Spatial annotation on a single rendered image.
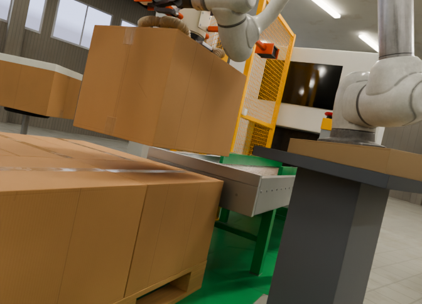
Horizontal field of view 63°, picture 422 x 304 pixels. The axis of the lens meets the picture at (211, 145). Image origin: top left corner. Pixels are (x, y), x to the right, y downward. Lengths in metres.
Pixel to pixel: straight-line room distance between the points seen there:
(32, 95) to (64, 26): 6.83
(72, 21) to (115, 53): 8.48
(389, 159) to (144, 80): 0.82
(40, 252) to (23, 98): 2.17
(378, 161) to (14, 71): 2.67
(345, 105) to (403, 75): 0.24
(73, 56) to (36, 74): 6.78
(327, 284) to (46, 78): 2.41
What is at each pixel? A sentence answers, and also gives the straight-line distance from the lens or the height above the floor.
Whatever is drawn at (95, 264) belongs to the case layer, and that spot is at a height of 0.31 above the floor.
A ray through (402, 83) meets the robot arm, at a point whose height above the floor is 1.01.
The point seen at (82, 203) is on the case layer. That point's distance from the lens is 1.00.
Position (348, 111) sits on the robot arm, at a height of 0.94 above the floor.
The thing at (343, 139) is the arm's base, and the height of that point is 0.84.
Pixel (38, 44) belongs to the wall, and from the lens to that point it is 9.54.
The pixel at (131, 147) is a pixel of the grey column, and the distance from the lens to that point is 3.01.
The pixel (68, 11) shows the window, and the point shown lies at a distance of 9.82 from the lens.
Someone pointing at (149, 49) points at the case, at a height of 0.99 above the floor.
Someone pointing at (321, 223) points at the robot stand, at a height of 0.53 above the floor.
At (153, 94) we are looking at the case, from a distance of 1.19.
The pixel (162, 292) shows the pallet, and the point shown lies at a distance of 1.68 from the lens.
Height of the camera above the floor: 0.75
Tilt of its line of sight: 2 degrees down
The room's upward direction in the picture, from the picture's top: 12 degrees clockwise
